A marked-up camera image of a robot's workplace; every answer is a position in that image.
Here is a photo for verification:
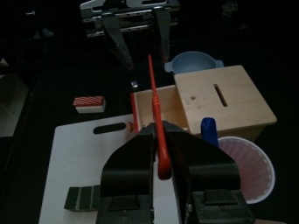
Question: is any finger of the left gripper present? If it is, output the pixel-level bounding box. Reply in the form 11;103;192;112
152;7;174;63
100;14;135;71

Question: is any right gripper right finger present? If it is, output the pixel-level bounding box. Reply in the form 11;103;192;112
163;120;258;224

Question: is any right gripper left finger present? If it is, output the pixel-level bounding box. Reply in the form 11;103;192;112
96;121;158;224

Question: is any thin red plastic toy knife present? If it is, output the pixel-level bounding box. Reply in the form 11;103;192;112
146;53;174;181

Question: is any white cutting board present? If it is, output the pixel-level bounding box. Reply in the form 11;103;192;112
37;113;184;224

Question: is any dark green sushi roll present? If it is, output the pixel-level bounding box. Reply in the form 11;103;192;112
63;185;104;213

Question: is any red striped white sushi piece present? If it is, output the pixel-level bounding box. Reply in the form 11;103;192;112
71;95;108;115

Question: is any pink ribbed plastic cup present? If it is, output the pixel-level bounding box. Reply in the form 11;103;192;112
216;136;276;206

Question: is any light blue toy bowl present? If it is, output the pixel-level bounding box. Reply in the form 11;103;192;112
163;50;227;75

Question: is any wooden box with slot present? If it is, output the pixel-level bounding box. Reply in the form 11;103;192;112
172;64;279;144

